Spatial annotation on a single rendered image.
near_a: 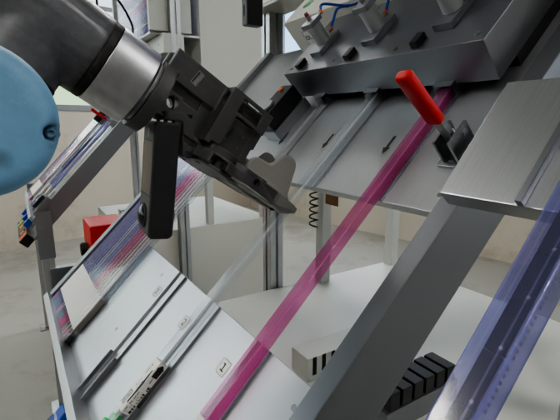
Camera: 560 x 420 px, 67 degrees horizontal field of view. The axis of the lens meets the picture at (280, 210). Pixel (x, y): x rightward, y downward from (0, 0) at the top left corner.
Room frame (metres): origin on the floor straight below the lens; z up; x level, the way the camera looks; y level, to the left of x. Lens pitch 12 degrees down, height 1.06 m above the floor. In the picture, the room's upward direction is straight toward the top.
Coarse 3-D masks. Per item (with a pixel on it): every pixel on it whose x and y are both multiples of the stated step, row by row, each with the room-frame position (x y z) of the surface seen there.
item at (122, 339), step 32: (160, 256) 0.63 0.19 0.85; (128, 288) 0.61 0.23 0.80; (160, 288) 0.55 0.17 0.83; (192, 288) 0.50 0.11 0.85; (96, 320) 0.60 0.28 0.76; (128, 320) 0.54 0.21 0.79; (160, 320) 0.49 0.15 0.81; (224, 320) 0.42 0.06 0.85; (96, 352) 0.53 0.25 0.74; (128, 352) 0.48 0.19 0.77; (192, 352) 0.41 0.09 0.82; (224, 352) 0.38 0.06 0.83; (96, 384) 0.46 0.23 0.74; (128, 384) 0.43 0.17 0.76; (160, 384) 0.40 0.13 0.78; (192, 384) 0.37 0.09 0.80; (256, 384) 0.33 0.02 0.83; (288, 384) 0.31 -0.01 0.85; (96, 416) 0.42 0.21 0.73; (128, 416) 0.38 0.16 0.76; (160, 416) 0.36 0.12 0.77; (192, 416) 0.34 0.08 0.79; (224, 416) 0.32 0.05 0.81; (256, 416) 0.30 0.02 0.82; (288, 416) 0.29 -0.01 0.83
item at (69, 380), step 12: (48, 300) 0.72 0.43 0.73; (48, 312) 0.68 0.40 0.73; (48, 324) 0.64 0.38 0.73; (60, 336) 0.60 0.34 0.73; (60, 348) 0.55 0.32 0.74; (60, 360) 0.53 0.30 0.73; (72, 360) 0.54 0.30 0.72; (60, 372) 0.50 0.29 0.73; (72, 372) 0.51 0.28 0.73; (60, 384) 0.48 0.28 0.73; (72, 384) 0.48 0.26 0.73; (72, 396) 0.45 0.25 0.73; (72, 408) 0.42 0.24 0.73; (84, 408) 0.44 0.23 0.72
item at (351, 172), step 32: (544, 32) 0.46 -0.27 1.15; (288, 64) 0.92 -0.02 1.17; (256, 96) 0.90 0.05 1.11; (352, 96) 0.63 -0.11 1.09; (480, 96) 0.45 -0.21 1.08; (320, 128) 0.61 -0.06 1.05; (384, 128) 0.51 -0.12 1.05; (352, 160) 0.50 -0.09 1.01; (384, 160) 0.46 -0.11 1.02; (416, 160) 0.43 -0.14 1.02; (352, 192) 0.45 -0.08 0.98; (384, 192) 0.42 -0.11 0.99; (416, 192) 0.39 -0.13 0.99
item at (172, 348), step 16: (368, 96) 0.57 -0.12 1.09; (368, 112) 0.56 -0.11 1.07; (352, 128) 0.54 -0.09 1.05; (336, 144) 0.53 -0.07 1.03; (320, 160) 0.52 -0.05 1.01; (304, 176) 0.52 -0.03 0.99; (304, 192) 0.50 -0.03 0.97; (272, 224) 0.48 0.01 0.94; (256, 240) 0.47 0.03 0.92; (240, 256) 0.47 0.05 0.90; (240, 272) 0.46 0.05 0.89; (224, 288) 0.45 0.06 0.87; (208, 304) 0.43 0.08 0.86; (192, 320) 0.43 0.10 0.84; (176, 336) 0.42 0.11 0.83; (160, 352) 0.42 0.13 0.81; (176, 352) 0.41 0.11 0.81; (112, 416) 0.38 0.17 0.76
